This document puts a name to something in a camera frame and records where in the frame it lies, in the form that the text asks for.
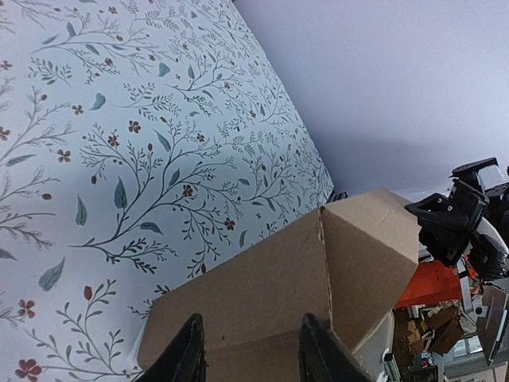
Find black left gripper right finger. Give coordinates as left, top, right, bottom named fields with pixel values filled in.
left=298, top=313, right=372, bottom=382

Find cardboard scraps in background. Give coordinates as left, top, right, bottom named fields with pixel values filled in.
left=392, top=300, right=476, bottom=368

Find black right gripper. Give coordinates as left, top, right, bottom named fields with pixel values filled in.
left=405, top=181, right=489, bottom=267

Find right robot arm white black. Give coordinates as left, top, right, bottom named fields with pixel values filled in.
left=405, top=157, right=508, bottom=282

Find orange object in background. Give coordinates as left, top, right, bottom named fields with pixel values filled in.
left=394, top=260, right=462, bottom=309

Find floral patterned table mat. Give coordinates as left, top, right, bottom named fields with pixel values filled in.
left=1, top=1, right=334, bottom=381

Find brown cardboard box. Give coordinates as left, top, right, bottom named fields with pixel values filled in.
left=138, top=189, right=419, bottom=381

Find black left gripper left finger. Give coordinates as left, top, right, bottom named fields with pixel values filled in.
left=138, top=313, right=207, bottom=382

